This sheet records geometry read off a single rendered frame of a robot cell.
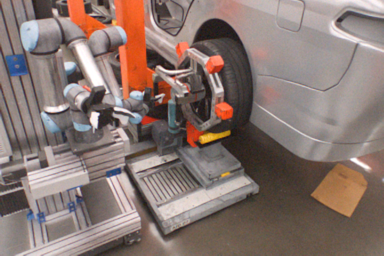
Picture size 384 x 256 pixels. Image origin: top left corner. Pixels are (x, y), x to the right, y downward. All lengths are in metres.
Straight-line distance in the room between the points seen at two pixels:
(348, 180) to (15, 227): 2.53
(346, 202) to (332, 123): 1.25
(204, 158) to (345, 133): 1.20
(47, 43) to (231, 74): 1.04
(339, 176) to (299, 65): 1.57
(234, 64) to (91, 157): 1.00
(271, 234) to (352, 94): 1.22
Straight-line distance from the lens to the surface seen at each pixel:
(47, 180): 1.71
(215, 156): 2.53
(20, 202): 2.23
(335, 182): 2.94
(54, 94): 1.56
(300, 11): 1.62
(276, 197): 2.63
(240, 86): 1.94
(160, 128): 2.53
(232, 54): 2.01
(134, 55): 2.37
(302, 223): 2.51
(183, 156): 2.63
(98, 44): 1.76
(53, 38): 1.46
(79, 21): 4.22
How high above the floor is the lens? 1.81
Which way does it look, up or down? 31 degrees down
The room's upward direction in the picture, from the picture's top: 2 degrees clockwise
